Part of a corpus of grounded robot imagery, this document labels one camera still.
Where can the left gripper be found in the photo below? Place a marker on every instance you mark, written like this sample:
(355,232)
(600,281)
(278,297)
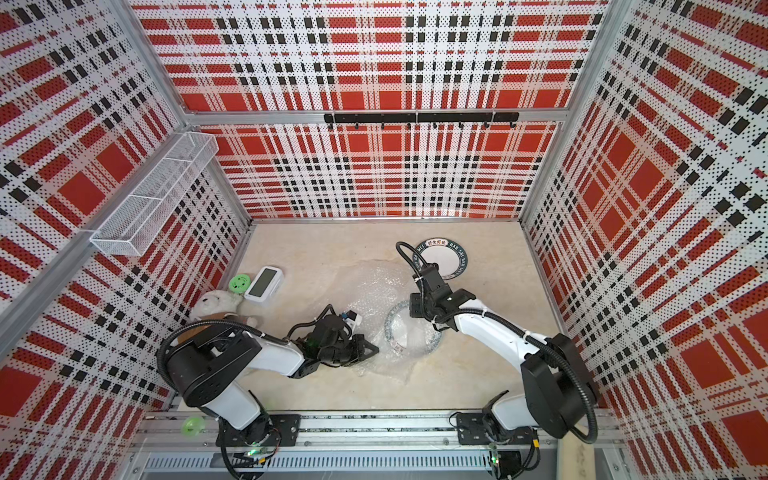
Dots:
(359,342)

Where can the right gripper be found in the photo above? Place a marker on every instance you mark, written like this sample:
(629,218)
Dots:
(414,305)

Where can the grey rimmed plate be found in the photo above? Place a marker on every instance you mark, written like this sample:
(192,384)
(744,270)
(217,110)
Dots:
(450,256)
(409,337)

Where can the bubble wrap of plate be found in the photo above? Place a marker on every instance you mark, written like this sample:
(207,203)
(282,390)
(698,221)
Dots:
(371,288)

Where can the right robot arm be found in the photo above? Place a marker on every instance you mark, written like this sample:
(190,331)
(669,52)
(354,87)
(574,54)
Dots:
(559,395)

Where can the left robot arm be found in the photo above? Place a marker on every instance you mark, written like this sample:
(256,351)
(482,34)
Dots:
(203,362)

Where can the white digital clock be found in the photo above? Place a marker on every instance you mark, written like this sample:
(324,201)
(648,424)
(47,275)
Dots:
(265,284)

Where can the green round button toy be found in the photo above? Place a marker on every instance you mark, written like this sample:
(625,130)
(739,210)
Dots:
(239,284)

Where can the white teddy bear toy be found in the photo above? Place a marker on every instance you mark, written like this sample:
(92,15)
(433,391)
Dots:
(220,304)

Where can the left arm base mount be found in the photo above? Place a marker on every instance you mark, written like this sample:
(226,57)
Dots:
(274,430)

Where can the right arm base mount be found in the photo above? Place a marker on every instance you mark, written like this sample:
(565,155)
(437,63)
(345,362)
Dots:
(474,429)

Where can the black hook rail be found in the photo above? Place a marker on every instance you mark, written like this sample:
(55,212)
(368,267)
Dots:
(482,118)

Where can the white wire mesh basket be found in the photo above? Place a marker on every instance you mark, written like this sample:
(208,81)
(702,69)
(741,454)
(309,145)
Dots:
(137,221)

